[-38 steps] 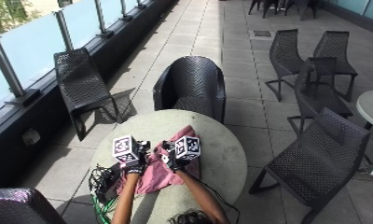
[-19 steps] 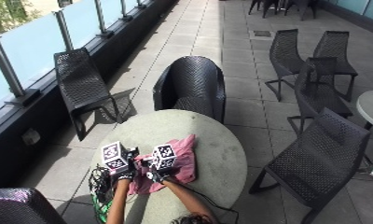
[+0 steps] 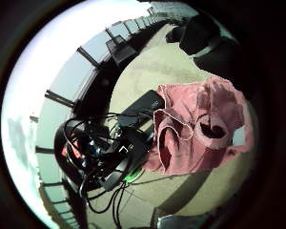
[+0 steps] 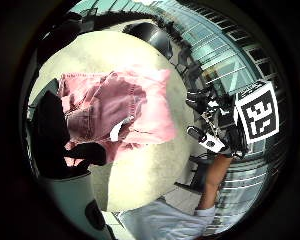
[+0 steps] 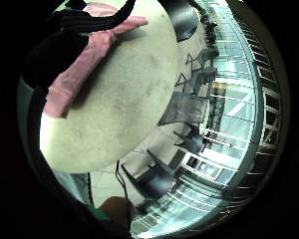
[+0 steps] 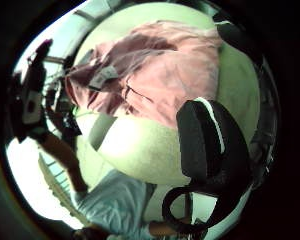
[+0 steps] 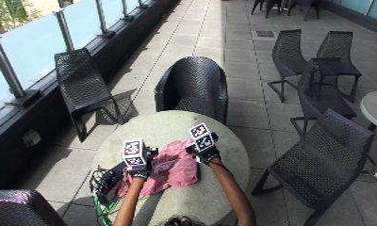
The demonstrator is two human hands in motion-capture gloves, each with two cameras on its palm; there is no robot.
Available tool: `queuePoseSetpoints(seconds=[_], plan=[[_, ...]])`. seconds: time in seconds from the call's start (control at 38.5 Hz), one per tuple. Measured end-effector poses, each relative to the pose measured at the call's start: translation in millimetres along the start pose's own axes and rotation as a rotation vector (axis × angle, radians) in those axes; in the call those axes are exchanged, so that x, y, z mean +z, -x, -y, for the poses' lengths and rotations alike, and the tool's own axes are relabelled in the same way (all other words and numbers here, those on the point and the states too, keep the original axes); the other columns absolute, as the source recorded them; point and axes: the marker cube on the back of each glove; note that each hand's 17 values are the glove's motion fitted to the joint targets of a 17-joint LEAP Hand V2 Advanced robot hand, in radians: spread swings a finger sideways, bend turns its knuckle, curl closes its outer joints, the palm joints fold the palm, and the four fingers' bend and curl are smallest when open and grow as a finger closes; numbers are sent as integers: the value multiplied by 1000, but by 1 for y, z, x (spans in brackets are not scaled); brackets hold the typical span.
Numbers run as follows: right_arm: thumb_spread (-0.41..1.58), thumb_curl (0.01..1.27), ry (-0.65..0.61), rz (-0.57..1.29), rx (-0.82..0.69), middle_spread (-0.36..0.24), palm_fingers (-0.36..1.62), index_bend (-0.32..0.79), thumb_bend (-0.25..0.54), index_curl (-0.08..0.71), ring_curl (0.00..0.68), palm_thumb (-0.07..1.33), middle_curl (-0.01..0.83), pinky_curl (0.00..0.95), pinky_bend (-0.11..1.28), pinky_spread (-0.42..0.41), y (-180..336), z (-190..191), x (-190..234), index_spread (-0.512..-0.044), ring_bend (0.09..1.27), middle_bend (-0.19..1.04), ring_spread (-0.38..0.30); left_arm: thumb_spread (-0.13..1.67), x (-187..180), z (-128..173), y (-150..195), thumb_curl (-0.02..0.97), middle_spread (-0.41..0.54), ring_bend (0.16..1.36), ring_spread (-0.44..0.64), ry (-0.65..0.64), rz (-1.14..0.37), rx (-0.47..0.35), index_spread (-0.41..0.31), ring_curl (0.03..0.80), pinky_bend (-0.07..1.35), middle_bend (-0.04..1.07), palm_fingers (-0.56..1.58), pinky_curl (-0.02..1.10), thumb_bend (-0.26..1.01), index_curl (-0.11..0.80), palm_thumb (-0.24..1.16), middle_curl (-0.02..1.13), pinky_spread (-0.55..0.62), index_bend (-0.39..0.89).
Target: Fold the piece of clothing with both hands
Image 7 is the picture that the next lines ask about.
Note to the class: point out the pink cloth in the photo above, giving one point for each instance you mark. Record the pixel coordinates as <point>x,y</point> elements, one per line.
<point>174,171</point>

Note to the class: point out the frosted glass balustrade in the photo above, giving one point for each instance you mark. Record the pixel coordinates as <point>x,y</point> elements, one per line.
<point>33,44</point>

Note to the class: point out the white marker cube glove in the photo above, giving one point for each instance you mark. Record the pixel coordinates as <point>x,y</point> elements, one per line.
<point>201,137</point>
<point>133,152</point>

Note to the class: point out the metal balustrade post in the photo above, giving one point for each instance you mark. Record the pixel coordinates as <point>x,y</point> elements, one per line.
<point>64,29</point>
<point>101,17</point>
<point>124,9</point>
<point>5,70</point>

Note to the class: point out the white marker cube right glove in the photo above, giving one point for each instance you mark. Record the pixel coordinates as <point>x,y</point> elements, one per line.
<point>201,137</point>

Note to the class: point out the black electronics box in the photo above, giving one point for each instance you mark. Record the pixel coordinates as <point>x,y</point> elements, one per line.
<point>109,183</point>

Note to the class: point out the dark distant chair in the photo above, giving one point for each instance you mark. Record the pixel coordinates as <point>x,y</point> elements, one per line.
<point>266,4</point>
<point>303,6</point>

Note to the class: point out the white marker cube left glove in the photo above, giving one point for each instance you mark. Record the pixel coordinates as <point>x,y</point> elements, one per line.
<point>133,152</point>

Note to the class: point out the square floor drain grate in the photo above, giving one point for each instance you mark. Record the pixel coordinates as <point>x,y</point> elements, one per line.
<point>265,33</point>

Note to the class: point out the person's right hand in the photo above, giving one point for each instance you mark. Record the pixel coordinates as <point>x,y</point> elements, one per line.
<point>206,155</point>

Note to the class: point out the grey wall outlet cover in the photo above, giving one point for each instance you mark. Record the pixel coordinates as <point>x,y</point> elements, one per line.
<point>31,138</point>

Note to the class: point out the person's left hand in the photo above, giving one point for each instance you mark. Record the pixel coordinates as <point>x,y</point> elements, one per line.
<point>141,172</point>

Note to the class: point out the glossy black woven armchair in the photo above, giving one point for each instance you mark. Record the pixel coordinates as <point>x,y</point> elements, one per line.
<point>16,207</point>

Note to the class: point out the black perforated armless chair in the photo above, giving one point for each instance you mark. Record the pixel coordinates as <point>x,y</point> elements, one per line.
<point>84,88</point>

